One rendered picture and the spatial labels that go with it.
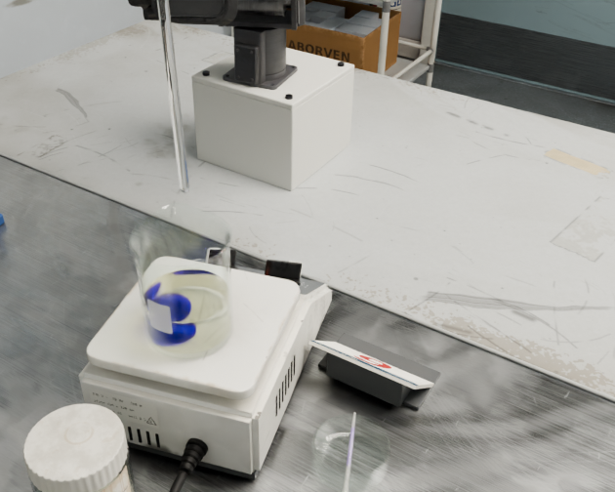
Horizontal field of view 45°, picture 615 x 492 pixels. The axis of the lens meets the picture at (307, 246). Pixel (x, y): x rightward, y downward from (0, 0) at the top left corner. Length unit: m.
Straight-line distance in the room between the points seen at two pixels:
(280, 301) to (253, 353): 0.06
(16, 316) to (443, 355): 0.37
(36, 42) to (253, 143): 1.51
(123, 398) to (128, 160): 0.44
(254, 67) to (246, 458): 0.44
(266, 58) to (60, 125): 0.32
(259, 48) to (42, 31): 1.54
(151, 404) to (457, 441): 0.23
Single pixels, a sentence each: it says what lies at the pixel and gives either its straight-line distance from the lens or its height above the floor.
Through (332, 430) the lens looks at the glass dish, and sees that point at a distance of 0.56.
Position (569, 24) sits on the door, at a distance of 3.42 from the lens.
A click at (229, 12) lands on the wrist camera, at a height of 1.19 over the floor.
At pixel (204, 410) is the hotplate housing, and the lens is 0.50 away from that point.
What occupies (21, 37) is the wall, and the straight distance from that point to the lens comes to 2.25.
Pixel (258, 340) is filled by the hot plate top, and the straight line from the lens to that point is 0.51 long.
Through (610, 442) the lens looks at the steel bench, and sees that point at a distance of 0.61.
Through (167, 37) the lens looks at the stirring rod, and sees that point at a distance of 0.41.
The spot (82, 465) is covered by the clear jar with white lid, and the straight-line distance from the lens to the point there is 0.46.
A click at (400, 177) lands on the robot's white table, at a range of 0.87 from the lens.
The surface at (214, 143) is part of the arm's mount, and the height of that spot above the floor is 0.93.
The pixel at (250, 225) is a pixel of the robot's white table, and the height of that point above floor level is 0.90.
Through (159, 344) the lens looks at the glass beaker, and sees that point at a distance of 0.49.
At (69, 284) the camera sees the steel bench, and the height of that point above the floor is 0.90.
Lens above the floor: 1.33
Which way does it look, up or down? 36 degrees down
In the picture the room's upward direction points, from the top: 1 degrees clockwise
